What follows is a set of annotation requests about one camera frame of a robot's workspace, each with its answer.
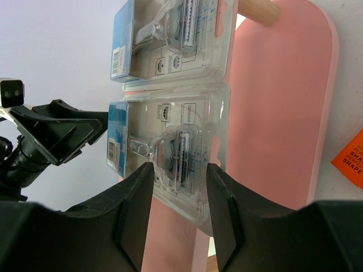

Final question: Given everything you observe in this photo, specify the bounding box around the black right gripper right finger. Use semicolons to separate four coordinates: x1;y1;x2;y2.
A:
206;163;362;271

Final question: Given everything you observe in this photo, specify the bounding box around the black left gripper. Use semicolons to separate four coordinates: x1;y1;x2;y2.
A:
1;99;108;202

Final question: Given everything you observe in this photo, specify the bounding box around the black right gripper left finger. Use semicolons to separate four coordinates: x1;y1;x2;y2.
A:
1;163;154;271

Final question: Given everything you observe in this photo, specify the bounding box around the blister razor pack blue card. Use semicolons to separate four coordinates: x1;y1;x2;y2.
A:
107;82;230;236

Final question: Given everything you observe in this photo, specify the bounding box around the clear blister razor pack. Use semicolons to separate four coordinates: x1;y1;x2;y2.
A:
110;1;238;86

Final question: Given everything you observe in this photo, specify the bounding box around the pink three-tier wooden shelf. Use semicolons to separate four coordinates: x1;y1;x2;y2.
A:
140;0;340;272

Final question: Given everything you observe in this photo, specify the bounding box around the orange Gillette box right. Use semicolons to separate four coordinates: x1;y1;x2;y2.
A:
331;130;363;189

